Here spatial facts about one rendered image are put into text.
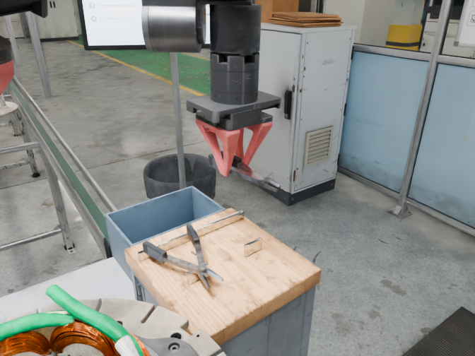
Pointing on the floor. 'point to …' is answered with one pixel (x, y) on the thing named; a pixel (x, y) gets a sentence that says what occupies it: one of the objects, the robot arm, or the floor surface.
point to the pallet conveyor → (86, 204)
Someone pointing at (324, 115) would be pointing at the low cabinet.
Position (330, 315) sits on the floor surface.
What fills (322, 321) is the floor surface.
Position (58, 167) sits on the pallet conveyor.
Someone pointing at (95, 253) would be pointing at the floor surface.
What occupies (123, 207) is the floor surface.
